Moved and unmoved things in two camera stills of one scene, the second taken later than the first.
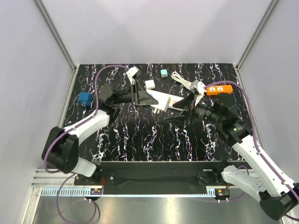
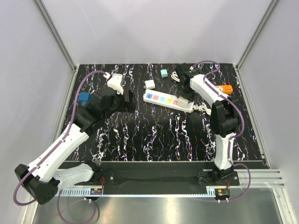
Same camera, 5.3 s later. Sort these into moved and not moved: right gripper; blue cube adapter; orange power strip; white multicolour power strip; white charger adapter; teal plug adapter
Moved: white multicolour power strip; right gripper
Not moved: white charger adapter; teal plug adapter; orange power strip; blue cube adapter
